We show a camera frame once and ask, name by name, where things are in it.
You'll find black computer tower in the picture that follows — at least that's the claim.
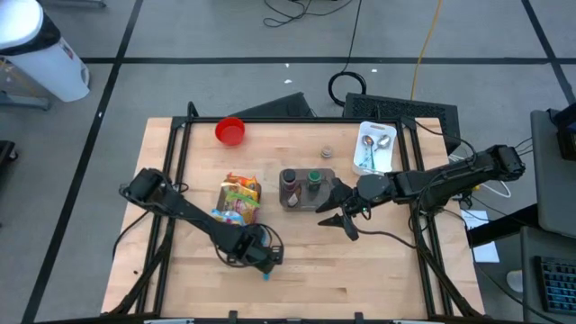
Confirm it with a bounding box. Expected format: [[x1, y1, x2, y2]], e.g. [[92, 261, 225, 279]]
[[342, 92, 462, 152]]

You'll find white paper sheet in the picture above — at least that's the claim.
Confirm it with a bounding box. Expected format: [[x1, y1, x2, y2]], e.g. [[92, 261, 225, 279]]
[[461, 209, 501, 265]]

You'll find backlit black keyboard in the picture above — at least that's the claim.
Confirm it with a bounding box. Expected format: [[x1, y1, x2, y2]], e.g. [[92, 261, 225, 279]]
[[533, 255, 576, 316]]

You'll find green label oregano jar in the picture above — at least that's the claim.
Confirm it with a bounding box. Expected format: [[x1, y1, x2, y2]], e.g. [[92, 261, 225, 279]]
[[306, 169, 323, 191]]

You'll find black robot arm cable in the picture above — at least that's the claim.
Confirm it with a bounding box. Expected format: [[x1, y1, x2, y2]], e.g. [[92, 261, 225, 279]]
[[355, 197, 433, 249]]

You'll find white plastic bin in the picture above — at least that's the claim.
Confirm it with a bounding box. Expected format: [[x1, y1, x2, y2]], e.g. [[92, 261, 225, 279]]
[[352, 121, 398, 176]]

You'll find brown pouch white label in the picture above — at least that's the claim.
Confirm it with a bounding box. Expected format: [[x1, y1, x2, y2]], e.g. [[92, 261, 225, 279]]
[[285, 188, 303, 209]]

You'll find red plastic cup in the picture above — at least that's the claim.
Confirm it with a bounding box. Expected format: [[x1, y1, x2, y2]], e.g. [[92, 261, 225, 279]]
[[214, 116, 247, 148]]

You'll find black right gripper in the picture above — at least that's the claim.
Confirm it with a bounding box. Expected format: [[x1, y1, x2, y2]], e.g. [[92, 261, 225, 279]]
[[315, 178, 373, 242]]

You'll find yellow pink ramen packet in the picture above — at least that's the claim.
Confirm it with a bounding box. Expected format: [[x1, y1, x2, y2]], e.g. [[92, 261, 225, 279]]
[[220, 186, 263, 224]]

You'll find black slanted panel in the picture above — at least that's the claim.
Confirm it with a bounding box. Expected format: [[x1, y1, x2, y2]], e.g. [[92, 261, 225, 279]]
[[233, 91, 315, 120]]

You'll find purple jar black lid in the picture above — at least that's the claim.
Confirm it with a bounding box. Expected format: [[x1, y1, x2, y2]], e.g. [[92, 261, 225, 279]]
[[282, 168, 298, 193]]

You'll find yellow cable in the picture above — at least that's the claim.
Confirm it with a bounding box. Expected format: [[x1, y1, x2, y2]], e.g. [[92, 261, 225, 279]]
[[409, 0, 446, 101]]

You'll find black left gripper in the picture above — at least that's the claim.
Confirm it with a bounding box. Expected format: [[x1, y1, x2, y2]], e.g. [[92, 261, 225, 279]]
[[229, 223, 284, 274]]

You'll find white trash can black liner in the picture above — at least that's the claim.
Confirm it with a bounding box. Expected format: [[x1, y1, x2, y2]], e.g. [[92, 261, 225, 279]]
[[0, 0, 91, 104]]

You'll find black aluminium table frame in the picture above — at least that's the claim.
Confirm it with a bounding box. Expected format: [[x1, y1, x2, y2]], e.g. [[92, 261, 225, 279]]
[[107, 114, 487, 324]]

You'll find black cable with coil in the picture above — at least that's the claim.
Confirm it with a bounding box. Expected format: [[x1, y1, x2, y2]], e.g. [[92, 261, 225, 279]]
[[327, 0, 368, 108]]

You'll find grey metal stand base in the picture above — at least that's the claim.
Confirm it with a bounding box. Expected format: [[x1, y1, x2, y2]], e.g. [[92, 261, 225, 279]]
[[0, 92, 50, 112]]

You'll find white computer mouse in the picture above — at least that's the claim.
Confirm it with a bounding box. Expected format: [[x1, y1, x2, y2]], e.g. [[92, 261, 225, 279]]
[[506, 269, 526, 293]]

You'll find grey translucent plastic bin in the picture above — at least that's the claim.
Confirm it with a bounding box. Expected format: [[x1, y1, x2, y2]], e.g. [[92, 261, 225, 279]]
[[214, 174, 265, 229], [278, 167, 338, 212]]

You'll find black floor object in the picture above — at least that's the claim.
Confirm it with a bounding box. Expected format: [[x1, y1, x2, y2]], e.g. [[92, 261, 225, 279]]
[[0, 139, 19, 164]]

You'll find black desk foot bar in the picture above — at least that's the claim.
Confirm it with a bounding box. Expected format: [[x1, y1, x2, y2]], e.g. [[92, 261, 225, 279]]
[[466, 204, 541, 249]]

